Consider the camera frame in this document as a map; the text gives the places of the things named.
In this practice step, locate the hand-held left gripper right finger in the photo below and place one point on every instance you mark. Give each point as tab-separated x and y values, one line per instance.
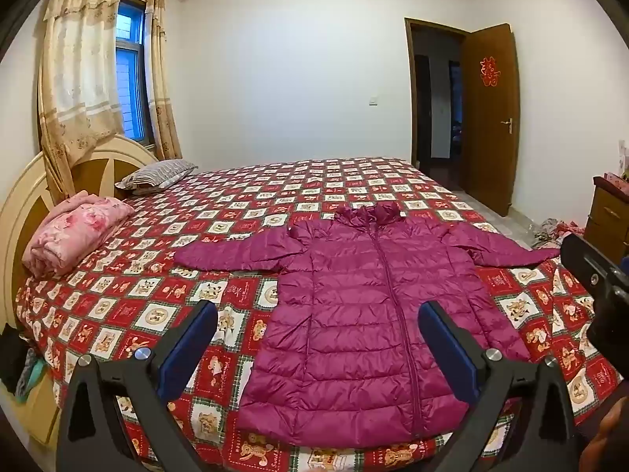
444	344

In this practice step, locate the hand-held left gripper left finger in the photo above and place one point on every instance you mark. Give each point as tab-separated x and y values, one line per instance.
189	349

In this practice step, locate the purple down jacket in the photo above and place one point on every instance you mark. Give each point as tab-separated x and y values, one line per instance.
354	305

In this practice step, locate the person's right forearm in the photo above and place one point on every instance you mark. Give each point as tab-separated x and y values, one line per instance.
612	442

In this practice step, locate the brown wooden cabinet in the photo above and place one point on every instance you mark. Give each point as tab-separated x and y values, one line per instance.
607	216

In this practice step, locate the bed with red patterned sheet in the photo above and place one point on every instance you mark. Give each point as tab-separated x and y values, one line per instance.
147	275

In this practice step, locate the pile of printed cloth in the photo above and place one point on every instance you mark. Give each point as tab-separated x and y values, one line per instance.
558	228

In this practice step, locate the clutter on cabinet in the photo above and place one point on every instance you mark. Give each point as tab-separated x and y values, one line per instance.
620	172

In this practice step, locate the teal cloth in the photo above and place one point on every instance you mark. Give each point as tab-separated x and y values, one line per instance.
32	376

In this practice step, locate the folded pink floral quilt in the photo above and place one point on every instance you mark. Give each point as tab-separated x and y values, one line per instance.
73	233

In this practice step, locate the dark clothing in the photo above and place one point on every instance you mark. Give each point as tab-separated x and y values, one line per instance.
12	359

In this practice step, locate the striped grey pillow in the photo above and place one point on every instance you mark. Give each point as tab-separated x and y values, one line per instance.
155	174

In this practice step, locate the brown wooden door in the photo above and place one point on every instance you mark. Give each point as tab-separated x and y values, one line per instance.
489	157

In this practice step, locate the beige wooden headboard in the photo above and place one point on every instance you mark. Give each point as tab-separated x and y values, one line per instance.
19	196

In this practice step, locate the red paper door decoration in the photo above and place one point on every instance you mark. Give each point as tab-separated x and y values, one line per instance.
489	71

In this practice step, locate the narrow beige floral curtain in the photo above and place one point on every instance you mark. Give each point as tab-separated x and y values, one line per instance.
162	83

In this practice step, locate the window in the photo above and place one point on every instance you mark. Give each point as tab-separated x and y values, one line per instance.
131	69

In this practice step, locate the wide beige floral curtain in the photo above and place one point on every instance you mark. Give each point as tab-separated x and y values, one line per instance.
73	73

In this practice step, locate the brown door frame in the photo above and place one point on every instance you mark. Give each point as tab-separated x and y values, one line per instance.
409	88

